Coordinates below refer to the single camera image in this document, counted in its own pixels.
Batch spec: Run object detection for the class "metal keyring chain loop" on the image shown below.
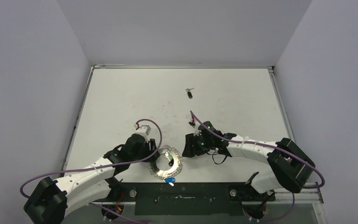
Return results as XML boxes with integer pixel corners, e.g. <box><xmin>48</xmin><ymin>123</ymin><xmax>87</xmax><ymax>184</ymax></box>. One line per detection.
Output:
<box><xmin>148</xmin><ymin>145</ymin><xmax>184</xmax><ymax>181</ymax></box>

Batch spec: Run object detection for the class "key with blue tag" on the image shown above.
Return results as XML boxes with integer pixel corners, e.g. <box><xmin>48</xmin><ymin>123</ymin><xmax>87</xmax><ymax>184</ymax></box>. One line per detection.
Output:
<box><xmin>164</xmin><ymin>177</ymin><xmax>176</xmax><ymax>186</ymax></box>

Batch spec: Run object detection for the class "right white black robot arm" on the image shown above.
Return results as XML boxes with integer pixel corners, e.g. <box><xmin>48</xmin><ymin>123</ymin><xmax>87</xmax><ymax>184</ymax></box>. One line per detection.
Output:
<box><xmin>182</xmin><ymin>121</ymin><xmax>315</xmax><ymax>194</ymax></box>

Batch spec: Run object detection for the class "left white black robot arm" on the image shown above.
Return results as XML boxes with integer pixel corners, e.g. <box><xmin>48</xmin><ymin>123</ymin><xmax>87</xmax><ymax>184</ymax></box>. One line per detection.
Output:
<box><xmin>23</xmin><ymin>134</ymin><xmax>157</xmax><ymax>224</ymax></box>

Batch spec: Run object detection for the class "far key with black tag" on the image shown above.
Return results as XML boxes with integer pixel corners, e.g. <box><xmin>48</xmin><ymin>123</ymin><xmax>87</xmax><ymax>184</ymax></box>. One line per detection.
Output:
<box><xmin>186</xmin><ymin>88</ymin><xmax>194</xmax><ymax>99</ymax></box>

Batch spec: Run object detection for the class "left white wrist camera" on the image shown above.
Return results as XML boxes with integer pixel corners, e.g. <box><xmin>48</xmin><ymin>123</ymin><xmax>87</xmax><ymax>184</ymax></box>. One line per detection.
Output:
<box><xmin>134</xmin><ymin>124</ymin><xmax>151</xmax><ymax>142</ymax></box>

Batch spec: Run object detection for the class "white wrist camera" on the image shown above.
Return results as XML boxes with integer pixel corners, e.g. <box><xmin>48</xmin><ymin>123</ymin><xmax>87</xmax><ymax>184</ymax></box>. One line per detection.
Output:
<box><xmin>189</xmin><ymin>115</ymin><xmax>202</xmax><ymax>136</ymax></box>
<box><xmin>134</xmin><ymin>124</ymin><xmax>151</xmax><ymax>142</ymax></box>

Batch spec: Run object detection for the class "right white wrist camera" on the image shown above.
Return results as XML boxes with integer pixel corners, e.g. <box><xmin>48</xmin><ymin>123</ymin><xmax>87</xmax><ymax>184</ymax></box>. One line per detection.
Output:
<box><xmin>189</xmin><ymin>115</ymin><xmax>202</xmax><ymax>136</ymax></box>

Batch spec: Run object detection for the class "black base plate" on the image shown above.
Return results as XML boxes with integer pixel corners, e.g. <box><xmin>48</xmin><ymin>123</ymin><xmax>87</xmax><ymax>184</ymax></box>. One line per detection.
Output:
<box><xmin>90</xmin><ymin>182</ymin><xmax>276</xmax><ymax>217</ymax></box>

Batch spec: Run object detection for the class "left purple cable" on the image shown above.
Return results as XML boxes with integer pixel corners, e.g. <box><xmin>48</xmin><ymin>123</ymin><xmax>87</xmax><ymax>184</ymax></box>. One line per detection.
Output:
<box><xmin>20</xmin><ymin>119</ymin><xmax>164</xmax><ymax>224</ymax></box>

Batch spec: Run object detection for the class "aluminium frame rail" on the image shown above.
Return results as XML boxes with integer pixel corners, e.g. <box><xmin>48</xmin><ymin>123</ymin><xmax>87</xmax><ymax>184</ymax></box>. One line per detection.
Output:
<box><xmin>45</xmin><ymin>182</ymin><xmax>324</xmax><ymax>205</ymax></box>

